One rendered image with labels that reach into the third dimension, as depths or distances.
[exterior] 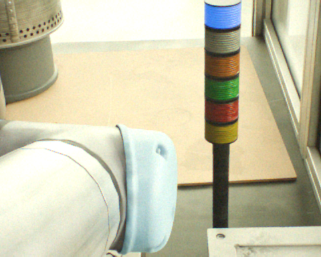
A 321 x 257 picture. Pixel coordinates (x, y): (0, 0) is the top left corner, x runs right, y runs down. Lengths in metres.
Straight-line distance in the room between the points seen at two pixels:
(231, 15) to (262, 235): 0.27
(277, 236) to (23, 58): 0.80
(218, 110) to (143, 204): 0.50
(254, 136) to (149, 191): 0.97
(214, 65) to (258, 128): 0.54
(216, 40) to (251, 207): 0.41
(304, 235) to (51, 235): 0.60
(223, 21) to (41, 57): 0.76
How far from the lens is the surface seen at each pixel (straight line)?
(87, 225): 0.31
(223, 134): 0.88
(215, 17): 0.81
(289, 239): 0.85
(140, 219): 0.38
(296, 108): 1.36
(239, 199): 1.17
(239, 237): 0.84
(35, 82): 1.51
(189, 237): 1.08
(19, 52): 1.47
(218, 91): 0.85
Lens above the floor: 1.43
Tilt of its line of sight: 30 degrees down
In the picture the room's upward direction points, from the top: 2 degrees counter-clockwise
